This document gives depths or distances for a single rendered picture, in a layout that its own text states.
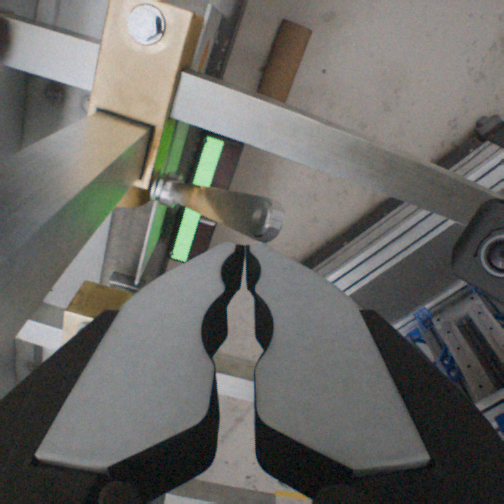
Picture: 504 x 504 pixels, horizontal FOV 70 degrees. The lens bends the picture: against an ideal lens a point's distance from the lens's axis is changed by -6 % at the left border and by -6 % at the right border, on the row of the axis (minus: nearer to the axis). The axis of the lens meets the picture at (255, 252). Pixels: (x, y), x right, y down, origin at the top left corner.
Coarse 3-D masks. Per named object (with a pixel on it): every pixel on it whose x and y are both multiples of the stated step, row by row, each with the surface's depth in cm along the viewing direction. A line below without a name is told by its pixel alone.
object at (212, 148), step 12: (216, 144) 41; (204, 156) 42; (216, 156) 42; (204, 168) 42; (204, 180) 43; (192, 216) 45; (180, 228) 46; (192, 228) 46; (180, 240) 47; (180, 252) 48
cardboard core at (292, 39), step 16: (288, 32) 89; (304, 32) 89; (272, 48) 94; (288, 48) 91; (304, 48) 92; (272, 64) 93; (288, 64) 92; (272, 80) 95; (288, 80) 95; (272, 96) 96
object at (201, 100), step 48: (0, 48) 22; (48, 48) 22; (96, 48) 22; (192, 96) 24; (240, 96) 24; (288, 144) 25; (336, 144) 25; (384, 144) 27; (384, 192) 27; (432, 192) 27; (480, 192) 27
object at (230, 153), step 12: (228, 144) 41; (228, 156) 42; (228, 168) 42; (216, 180) 43; (228, 180) 43; (204, 216) 45; (204, 228) 46; (204, 240) 47; (192, 252) 48; (204, 252) 48
